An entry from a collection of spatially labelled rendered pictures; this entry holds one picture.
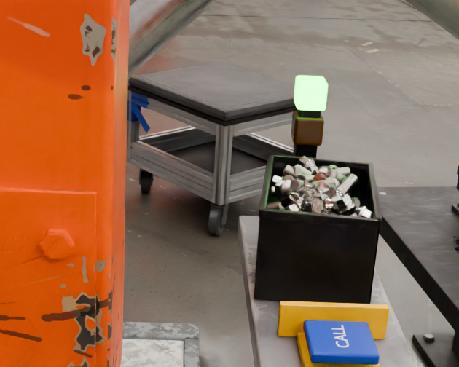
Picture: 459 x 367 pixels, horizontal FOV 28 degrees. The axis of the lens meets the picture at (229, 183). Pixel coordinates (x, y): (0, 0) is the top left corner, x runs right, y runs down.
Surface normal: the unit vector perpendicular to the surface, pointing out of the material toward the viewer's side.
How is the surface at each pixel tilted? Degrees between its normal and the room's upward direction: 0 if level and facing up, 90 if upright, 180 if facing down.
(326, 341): 0
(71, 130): 90
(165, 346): 0
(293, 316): 90
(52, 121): 90
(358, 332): 0
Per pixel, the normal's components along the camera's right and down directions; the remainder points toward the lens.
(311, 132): 0.04, 0.36
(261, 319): 0.06, -0.93
